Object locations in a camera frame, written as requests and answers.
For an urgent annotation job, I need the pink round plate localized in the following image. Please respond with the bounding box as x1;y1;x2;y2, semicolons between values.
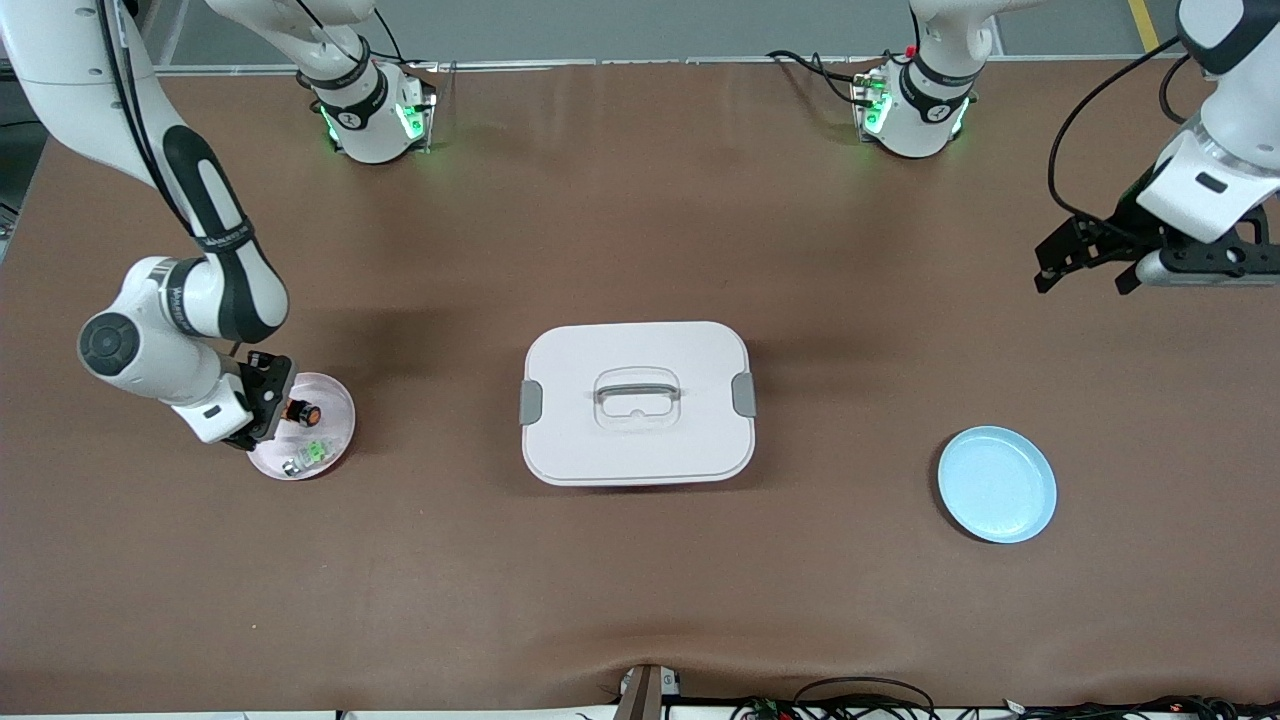
245;372;357;482

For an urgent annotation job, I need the yellow floor tape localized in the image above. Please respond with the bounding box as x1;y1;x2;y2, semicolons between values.
1127;0;1162;53

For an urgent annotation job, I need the light blue round plate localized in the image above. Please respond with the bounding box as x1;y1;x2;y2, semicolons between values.
937;425;1058;545

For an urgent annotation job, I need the white lidded container box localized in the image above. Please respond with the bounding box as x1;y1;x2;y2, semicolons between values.
519;320;758;488

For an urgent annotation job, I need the brown table cover mat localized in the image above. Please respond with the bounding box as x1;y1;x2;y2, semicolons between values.
0;58;1280;716

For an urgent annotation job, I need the green push button switch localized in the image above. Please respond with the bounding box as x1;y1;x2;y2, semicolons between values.
282;438;339;478

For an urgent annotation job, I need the black left arm base cable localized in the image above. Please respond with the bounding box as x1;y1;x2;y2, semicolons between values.
767;48;873;106

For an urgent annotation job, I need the black arm base cable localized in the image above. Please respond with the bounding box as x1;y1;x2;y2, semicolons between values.
767;48;873;106
365;8;441;76

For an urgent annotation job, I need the black right arm base cable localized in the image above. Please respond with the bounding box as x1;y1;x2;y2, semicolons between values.
365;8;441;76

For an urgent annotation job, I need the grey table edge rail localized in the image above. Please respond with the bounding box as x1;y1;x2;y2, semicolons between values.
160;55;1191;77

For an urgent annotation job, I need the camera mount post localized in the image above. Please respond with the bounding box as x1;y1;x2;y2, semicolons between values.
612;663;683;720

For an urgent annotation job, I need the black looped cable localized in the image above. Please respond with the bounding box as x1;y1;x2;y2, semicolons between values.
793;676;938;720

